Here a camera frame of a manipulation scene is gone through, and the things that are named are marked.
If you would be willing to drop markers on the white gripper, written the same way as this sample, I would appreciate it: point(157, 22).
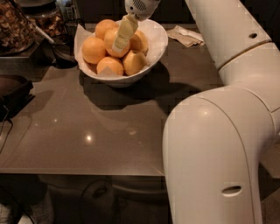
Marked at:
point(142, 9)

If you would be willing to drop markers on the crumpled paper napkin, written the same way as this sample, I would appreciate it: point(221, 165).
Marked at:
point(185, 37)

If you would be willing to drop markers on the dark brown device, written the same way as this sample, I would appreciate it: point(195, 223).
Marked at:
point(15, 94)

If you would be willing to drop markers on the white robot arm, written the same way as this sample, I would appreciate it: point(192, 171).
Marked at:
point(213, 140)

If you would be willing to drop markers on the white ceramic bowl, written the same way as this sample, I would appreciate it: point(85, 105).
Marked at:
point(157, 44)

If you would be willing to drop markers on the orange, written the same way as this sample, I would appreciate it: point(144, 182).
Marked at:
point(133, 62)
point(109, 41)
point(114, 64)
point(105, 28)
point(139, 42)
point(93, 50)

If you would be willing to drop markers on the white paper bowl liner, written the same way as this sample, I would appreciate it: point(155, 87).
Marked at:
point(96, 58)

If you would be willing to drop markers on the glass jar of dried snacks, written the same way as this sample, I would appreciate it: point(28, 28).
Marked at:
point(16, 33)

